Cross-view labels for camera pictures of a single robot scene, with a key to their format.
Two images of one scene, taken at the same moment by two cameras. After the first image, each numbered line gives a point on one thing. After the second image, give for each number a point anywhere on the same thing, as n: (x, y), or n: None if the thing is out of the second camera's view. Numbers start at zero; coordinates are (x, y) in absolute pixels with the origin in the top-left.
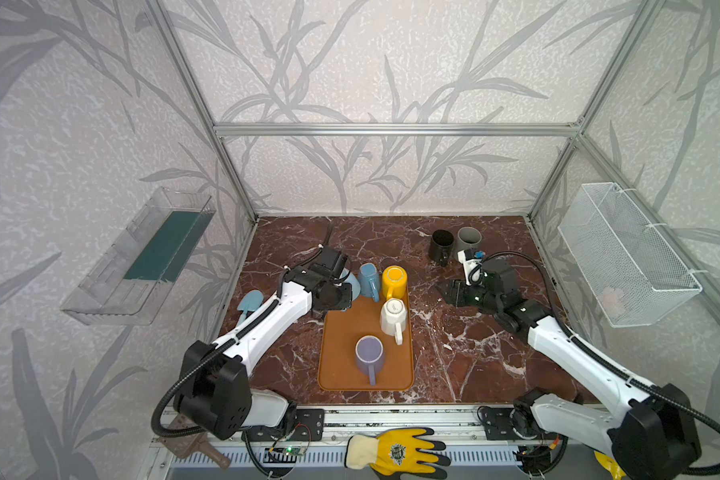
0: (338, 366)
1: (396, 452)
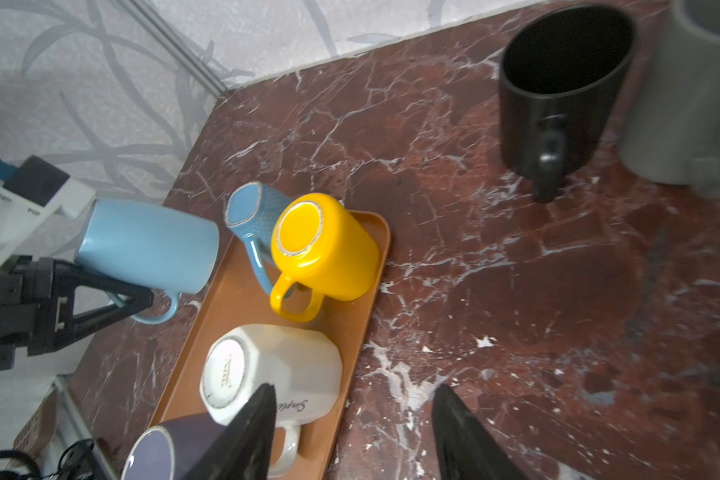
0: (235, 297)
1: None
